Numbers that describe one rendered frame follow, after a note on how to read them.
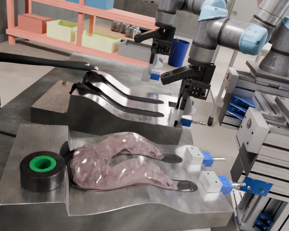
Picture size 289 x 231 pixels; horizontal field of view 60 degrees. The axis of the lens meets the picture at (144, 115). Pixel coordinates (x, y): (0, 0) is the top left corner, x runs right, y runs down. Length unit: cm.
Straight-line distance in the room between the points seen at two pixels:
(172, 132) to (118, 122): 18
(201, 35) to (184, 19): 754
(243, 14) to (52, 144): 801
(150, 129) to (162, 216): 33
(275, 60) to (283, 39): 9
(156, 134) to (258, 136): 31
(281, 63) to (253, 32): 55
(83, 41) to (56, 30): 46
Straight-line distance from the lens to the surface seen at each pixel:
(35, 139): 65
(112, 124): 83
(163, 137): 84
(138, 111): 89
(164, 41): 107
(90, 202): 55
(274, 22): 86
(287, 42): 126
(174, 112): 85
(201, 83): 81
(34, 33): 442
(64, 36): 419
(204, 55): 78
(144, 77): 111
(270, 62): 128
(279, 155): 84
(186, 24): 833
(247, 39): 73
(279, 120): 91
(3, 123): 93
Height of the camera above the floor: 128
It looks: 27 degrees down
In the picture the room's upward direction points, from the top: 13 degrees clockwise
